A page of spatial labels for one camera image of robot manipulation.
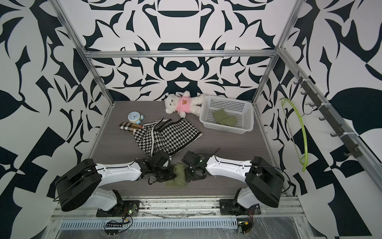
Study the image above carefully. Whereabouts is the white teddy bear pink shirt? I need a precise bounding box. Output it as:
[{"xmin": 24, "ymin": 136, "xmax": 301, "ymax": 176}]
[{"xmin": 164, "ymin": 91, "xmax": 206, "ymax": 118}]

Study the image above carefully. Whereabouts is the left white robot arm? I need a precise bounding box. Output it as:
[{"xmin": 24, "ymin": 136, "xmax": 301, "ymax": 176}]
[{"xmin": 54, "ymin": 151, "xmax": 176, "ymax": 217}]

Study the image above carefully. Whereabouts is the small blue alarm clock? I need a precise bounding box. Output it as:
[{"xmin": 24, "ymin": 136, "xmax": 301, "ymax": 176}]
[{"xmin": 128, "ymin": 112, "xmax": 145, "ymax": 124}]

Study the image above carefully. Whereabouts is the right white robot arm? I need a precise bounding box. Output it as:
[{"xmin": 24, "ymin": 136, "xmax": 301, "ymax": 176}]
[{"xmin": 182, "ymin": 151, "xmax": 285, "ymax": 216}]

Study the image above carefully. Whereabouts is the black wall hook rail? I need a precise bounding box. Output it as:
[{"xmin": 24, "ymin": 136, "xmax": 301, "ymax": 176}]
[{"xmin": 295, "ymin": 71, "xmax": 363, "ymax": 158}]

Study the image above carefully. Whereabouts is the green plastic hanger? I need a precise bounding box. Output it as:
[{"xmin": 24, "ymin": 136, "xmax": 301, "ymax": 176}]
[{"xmin": 280, "ymin": 98, "xmax": 309, "ymax": 172}]

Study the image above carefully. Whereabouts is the green knitted scarf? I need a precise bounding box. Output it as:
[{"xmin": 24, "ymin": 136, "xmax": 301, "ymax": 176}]
[
  {"xmin": 165, "ymin": 163, "xmax": 187, "ymax": 187},
  {"xmin": 213, "ymin": 109, "xmax": 237, "ymax": 127}
]

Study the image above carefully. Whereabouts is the plaid beige pouch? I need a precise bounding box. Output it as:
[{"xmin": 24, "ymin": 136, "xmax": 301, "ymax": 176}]
[{"xmin": 119, "ymin": 121, "xmax": 142, "ymax": 132}]

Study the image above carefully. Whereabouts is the aluminium frame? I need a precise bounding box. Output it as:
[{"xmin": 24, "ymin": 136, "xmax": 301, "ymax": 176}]
[{"xmin": 53, "ymin": 1, "xmax": 382, "ymax": 208}]

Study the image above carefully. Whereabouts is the white plastic basket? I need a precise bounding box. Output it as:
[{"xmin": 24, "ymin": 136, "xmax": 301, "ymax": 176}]
[{"xmin": 199, "ymin": 96, "xmax": 254, "ymax": 134}]

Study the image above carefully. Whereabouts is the houndstooth black white garment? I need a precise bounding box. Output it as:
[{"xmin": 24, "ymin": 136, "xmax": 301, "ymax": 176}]
[{"xmin": 133, "ymin": 118, "xmax": 203, "ymax": 157}]

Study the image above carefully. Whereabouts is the white slotted cable duct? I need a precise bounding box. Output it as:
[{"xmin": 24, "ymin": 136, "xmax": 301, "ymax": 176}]
[{"xmin": 60, "ymin": 218, "xmax": 238, "ymax": 230}]

